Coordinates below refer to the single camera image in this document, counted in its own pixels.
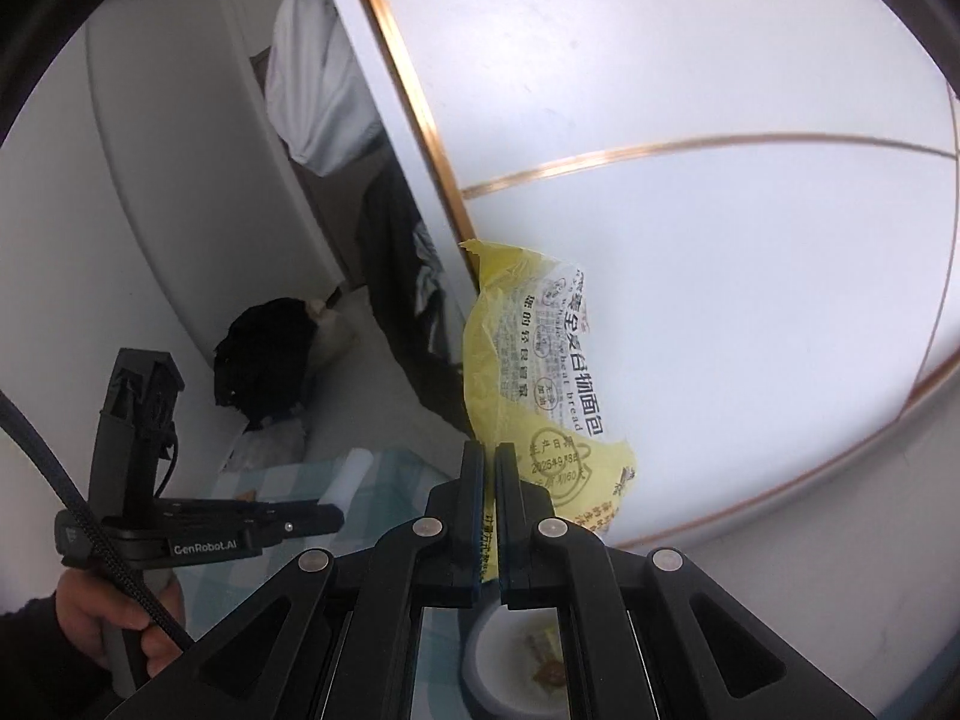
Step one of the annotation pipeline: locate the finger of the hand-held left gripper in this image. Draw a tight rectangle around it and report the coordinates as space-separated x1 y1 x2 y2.
255 504 346 541
157 496 325 517

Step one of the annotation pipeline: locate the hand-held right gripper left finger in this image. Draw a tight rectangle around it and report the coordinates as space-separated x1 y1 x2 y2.
105 442 486 720

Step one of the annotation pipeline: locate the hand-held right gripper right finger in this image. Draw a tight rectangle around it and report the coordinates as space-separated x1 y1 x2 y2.
495 442 878 720

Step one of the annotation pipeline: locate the white bin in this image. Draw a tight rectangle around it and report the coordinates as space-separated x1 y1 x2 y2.
459 600 571 717

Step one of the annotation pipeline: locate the yellow bread wrapper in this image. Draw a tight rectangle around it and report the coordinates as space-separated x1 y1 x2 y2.
457 238 640 586

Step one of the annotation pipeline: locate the person's left forearm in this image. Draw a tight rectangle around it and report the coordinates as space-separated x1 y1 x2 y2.
0 594 113 720

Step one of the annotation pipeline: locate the person's left hand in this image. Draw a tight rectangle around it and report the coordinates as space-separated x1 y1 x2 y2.
54 566 187 691

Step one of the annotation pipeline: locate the white foam block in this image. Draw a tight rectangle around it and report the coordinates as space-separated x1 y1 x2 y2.
328 448 374 505

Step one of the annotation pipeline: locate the grey plastic bag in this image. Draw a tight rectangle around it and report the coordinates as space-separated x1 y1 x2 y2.
223 416 310 472

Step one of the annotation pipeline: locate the blue checked tablecloth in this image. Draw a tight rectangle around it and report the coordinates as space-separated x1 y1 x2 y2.
180 448 481 720

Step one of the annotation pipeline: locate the black bag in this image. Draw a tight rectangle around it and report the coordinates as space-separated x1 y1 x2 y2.
212 297 322 427

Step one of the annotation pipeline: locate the beige bag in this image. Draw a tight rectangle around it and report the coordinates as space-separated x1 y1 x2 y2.
309 283 362 372

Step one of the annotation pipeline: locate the black hanging backpack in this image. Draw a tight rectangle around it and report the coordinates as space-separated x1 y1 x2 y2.
354 165 481 440

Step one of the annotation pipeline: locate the white hanging bag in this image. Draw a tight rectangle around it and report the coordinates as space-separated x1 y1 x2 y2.
266 0 385 179

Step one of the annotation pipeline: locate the black braided cable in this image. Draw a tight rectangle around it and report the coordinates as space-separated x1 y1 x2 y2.
0 388 194 650

